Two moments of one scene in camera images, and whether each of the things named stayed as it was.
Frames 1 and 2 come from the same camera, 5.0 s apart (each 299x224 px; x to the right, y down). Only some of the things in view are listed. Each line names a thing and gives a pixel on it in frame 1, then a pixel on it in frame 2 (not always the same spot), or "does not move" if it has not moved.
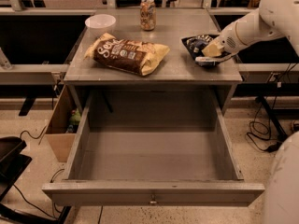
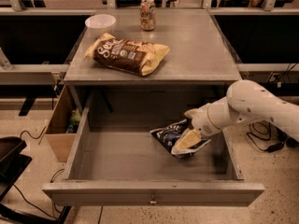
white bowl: (99, 24) does not move
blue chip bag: (196, 44) → (168, 134)
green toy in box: (76, 118) does not move
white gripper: (226, 43) → (202, 120)
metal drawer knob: (153, 201) does not move
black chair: (12, 163) does not move
